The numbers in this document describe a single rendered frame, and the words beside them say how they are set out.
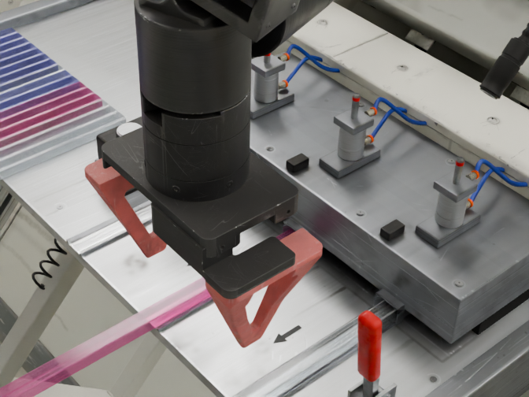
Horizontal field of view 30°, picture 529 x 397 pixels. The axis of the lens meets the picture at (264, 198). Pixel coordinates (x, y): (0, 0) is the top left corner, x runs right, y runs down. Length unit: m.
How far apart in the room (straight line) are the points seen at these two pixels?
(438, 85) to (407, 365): 0.28
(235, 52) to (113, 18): 0.70
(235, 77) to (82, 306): 2.69
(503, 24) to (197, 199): 0.48
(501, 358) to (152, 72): 0.39
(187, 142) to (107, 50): 0.62
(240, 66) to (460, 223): 0.34
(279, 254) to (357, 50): 0.46
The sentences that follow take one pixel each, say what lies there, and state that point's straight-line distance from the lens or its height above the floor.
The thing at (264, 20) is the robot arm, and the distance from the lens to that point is 0.44.
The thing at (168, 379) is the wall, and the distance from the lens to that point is 2.90.
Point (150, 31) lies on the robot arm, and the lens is 0.47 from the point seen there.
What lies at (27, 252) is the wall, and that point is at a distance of 3.37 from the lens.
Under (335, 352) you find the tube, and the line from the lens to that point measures 0.75.
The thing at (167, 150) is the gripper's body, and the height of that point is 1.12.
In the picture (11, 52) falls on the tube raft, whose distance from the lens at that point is 1.10.
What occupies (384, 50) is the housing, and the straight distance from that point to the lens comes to 0.96.
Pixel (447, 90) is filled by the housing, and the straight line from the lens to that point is 0.91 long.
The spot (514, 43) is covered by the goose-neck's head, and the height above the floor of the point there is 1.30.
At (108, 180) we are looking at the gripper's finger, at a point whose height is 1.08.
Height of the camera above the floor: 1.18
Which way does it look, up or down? 6 degrees down
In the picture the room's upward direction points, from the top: 33 degrees clockwise
